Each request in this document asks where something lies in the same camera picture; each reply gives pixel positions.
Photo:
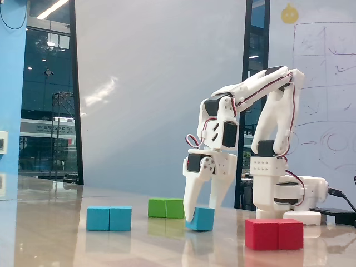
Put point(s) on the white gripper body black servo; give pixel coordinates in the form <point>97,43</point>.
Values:
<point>224,167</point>

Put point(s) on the white fixed gripper jaw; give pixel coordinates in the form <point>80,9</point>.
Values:
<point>193,197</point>

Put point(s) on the white moving gripper jaw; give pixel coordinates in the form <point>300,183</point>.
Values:
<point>219,192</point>

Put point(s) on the small blue cube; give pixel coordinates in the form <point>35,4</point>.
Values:
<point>204,220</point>

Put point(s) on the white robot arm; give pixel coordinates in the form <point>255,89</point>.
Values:
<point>278,116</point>

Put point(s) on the long green block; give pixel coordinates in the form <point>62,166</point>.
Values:
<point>165,208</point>

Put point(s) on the long red block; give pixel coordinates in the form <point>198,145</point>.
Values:
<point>274,235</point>

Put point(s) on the long blue block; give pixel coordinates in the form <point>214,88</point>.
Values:
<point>109,218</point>

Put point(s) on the flat black box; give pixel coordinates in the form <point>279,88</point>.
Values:
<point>336,213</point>

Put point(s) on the whiteboard with drawn grid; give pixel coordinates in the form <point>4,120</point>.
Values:
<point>328,55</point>

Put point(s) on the yellow round sticker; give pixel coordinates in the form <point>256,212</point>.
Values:
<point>289,14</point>

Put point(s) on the black window frame post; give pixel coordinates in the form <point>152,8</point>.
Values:
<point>250,55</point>
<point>75,97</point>

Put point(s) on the dark metal scaffold frame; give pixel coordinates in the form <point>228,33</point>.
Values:
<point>53,133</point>

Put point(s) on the white wall switch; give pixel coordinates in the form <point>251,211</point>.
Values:
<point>3,142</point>

